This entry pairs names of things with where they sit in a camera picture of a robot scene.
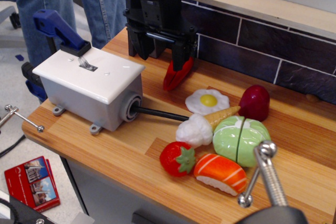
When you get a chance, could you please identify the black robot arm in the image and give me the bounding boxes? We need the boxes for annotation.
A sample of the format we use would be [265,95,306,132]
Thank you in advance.
[123,0,197,90]

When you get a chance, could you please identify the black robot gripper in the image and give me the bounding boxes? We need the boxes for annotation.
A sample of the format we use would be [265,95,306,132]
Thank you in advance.
[124,0,196,91]

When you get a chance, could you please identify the black cable from switch box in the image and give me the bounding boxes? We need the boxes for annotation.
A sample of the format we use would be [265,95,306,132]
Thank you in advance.
[134,106,190,122]

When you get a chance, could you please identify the black cable on floor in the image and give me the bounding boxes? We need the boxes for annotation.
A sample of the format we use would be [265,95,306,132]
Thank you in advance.
[0,134,26,158]

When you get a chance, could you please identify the dark red toy fruit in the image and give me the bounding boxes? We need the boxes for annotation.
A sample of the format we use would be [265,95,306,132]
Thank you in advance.
[238,85,270,121]

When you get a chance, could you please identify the blue black bar clamp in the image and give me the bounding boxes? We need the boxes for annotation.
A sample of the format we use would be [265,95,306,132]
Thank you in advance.
[22,9,91,102]

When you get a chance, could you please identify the silver clamp screw left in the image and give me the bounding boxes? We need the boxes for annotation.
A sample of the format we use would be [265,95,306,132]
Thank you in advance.
[1,104,45,133]

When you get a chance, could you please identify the red booklet on floor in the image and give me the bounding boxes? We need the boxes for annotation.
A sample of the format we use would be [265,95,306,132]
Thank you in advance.
[4,156,60,212]

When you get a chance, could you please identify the office chair base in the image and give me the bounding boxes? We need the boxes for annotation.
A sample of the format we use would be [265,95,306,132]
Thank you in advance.
[0,0,27,49]

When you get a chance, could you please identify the toy ice cream cone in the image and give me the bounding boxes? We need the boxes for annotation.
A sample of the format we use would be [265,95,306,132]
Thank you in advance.
[175,106,241,148]

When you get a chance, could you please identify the red toy strawberry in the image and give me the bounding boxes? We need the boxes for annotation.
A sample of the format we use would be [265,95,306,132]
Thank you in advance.
[160,142,196,177]

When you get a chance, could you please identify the person's legs in jeans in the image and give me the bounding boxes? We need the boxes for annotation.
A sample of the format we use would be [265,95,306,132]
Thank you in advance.
[2,0,126,67]

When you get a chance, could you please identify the toy fried egg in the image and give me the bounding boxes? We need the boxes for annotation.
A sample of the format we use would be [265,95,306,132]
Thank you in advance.
[185,89,230,115]

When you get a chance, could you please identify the clear light switch toggle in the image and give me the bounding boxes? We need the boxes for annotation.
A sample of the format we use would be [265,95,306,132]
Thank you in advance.
[78,56,98,72]

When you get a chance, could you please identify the green toy cabbage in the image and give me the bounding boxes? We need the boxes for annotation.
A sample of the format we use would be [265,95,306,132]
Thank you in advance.
[213,116,271,167]

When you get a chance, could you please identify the grey cabinet under table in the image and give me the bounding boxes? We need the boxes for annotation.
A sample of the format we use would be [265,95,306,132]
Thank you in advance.
[60,155,200,224]

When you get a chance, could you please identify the white grey light switch box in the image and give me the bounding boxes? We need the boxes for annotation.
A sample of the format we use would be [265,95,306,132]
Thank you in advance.
[33,48,145,134]

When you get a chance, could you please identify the silver clamp screw front right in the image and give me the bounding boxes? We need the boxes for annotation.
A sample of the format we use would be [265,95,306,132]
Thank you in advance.
[237,140,288,208]

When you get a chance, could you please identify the orange toy salmon sushi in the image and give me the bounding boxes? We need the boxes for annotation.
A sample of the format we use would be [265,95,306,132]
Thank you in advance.
[194,154,247,196]

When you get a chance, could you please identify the silver clamp screw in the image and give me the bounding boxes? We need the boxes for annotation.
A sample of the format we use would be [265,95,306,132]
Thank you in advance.
[237,140,288,208]
[1,104,45,133]

